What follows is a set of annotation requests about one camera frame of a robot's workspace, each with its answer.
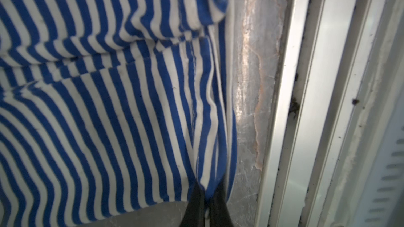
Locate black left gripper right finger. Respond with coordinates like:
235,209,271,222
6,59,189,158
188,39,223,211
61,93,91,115
209,181,234,227

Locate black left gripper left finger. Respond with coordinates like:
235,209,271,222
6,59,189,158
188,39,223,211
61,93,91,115
179,183,205,227

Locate blue striped tank top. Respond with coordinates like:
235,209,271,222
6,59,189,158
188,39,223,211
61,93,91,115
1,0,237,227

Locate white vented cable duct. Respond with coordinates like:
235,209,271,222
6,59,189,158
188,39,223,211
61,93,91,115
349,92,404,227

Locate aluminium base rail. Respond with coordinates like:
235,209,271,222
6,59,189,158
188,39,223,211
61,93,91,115
254,0,404,227

